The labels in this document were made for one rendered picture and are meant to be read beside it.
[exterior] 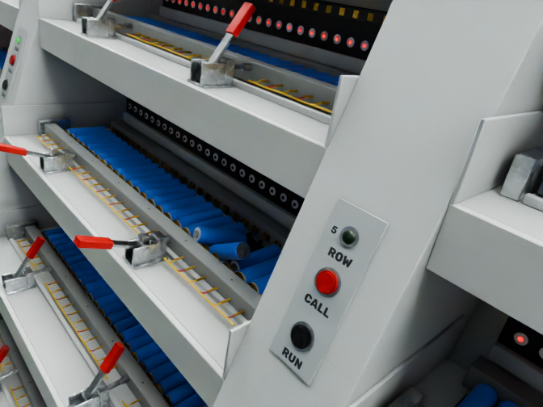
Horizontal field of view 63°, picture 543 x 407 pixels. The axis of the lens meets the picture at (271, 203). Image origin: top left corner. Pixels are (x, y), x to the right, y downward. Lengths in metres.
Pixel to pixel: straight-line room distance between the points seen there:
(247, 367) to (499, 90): 0.25
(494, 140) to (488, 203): 0.04
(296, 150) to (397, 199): 0.09
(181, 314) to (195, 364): 0.05
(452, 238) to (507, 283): 0.04
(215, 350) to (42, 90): 0.58
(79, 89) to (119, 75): 0.30
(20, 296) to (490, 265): 0.66
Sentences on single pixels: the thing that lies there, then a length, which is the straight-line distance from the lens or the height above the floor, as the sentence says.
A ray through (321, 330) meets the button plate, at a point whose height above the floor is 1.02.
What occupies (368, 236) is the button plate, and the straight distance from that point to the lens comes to 0.29.
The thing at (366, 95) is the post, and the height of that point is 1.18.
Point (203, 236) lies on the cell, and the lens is 0.49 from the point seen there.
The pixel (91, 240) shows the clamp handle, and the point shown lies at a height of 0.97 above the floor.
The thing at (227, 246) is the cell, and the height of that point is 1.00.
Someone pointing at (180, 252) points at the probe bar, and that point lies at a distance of 0.49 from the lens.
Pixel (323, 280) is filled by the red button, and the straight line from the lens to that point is 0.30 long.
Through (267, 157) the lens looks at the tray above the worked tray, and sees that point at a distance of 0.36.
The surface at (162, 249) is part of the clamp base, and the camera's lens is 0.49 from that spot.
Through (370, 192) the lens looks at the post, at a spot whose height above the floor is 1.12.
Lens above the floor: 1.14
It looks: 11 degrees down
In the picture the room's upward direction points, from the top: 23 degrees clockwise
